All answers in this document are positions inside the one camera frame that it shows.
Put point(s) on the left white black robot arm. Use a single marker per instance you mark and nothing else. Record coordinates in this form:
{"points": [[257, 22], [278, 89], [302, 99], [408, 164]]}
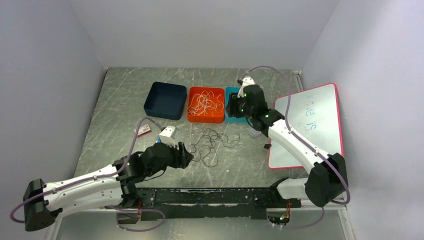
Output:
{"points": [[112, 185]]}

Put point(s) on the teal square bin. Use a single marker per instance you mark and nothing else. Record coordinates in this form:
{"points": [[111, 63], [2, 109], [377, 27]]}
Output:
{"points": [[229, 90]]}

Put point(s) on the pink framed whiteboard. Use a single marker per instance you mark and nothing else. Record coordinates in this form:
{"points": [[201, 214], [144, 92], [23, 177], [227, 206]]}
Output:
{"points": [[315, 114]]}

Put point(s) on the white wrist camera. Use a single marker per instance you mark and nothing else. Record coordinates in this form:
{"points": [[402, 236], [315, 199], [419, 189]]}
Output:
{"points": [[168, 136], [244, 82]]}

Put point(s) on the clear small round container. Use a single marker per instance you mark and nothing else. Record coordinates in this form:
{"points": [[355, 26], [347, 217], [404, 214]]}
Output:
{"points": [[254, 133]]}

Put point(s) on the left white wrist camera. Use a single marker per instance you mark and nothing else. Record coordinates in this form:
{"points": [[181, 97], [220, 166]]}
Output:
{"points": [[168, 136]]}

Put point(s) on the red white small box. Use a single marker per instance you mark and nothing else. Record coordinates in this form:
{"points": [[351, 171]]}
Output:
{"points": [[142, 130]]}

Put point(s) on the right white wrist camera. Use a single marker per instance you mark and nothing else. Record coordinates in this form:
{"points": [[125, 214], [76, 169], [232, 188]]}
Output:
{"points": [[244, 82]]}

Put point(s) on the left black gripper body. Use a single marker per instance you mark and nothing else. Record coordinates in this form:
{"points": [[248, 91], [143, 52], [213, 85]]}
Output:
{"points": [[172, 159]]}

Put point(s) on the orange square bin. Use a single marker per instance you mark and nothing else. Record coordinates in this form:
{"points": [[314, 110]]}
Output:
{"points": [[206, 105]]}

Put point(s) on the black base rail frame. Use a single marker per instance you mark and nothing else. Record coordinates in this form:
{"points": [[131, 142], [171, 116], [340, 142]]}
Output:
{"points": [[198, 203]]}

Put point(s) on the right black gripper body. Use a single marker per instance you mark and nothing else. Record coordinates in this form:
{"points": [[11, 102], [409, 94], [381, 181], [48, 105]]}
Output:
{"points": [[237, 106]]}

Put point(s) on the dark navy square bin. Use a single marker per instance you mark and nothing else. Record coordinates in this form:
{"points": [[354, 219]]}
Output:
{"points": [[165, 100]]}

